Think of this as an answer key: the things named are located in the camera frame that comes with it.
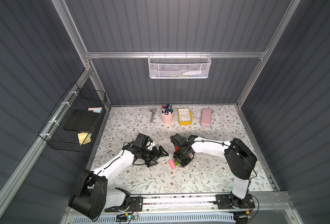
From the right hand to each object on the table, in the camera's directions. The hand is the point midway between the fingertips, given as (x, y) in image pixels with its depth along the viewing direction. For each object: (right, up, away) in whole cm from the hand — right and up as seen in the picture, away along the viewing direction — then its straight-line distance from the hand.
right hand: (174, 164), depth 85 cm
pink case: (+27, +30, +27) cm, 49 cm away
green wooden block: (+2, +1, 0) cm, 2 cm away
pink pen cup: (-4, +32, +16) cm, 36 cm away
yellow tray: (+10, +30, +24) cm, 40 cm away
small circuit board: (-25, -22, -16) cm, 36 cm away
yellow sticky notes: (-41, +20, -25) cm, 52 cm away
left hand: (-5, +5, -6) cm, 9 cm away
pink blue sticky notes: (-46, +34, -4) cm, 58 cm away
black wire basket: (-55, +22, -24) cm, 64 cm away
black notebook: (-50, +27, -11) cm, 58 cm away
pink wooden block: (-1, 0, +2) cm, 2 cm away
